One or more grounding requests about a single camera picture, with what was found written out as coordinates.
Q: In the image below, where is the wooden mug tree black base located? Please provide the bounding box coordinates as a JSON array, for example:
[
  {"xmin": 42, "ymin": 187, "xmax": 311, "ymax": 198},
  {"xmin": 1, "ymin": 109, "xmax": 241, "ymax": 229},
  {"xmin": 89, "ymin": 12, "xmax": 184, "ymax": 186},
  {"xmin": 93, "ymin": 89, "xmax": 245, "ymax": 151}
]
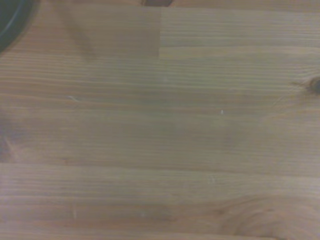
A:
[{"xmin": 0, "ymin": 0, "xmax": 38, "ymax": 55}]

